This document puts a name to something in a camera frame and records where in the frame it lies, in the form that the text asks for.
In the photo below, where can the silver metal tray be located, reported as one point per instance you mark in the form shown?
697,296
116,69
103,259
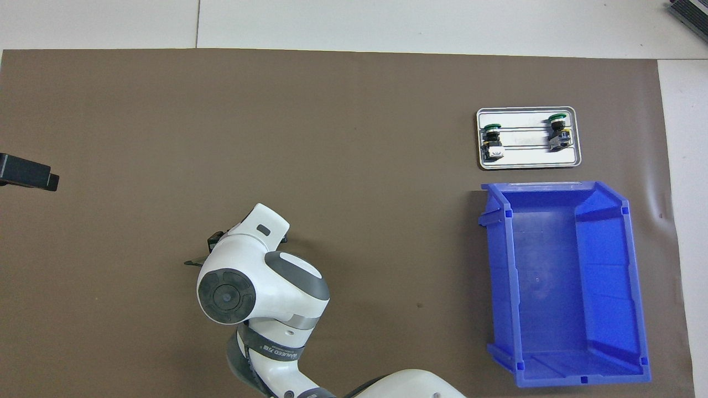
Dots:
531,160

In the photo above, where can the green push button white block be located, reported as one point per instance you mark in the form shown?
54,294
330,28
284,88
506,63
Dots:
492,145

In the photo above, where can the grey ribbed device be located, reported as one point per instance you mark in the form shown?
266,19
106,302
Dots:
691,11

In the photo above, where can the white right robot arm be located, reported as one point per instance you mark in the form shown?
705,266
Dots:
260,276

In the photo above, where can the brown table mat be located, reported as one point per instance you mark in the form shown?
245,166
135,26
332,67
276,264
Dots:
359,138

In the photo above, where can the blue plastic storage bin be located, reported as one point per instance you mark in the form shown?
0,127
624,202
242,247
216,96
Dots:
553,287

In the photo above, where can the green push button blue block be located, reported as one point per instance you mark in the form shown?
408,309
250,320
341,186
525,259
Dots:
558,132

